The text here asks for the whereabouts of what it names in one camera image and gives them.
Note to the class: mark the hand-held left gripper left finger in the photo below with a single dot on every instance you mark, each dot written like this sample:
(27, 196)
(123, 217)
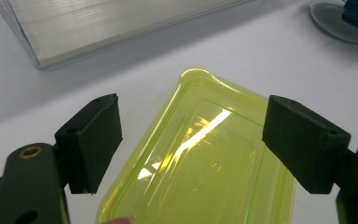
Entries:
(90, 146)

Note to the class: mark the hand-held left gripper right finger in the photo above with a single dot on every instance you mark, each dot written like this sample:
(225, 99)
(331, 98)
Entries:
(304, 146)

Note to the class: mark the yellow-green lidded rectangular container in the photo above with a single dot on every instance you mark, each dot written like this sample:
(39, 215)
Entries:
(205, 180)

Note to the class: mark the round container with dark blue lid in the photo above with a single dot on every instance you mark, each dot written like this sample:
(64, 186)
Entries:
(329, 21)

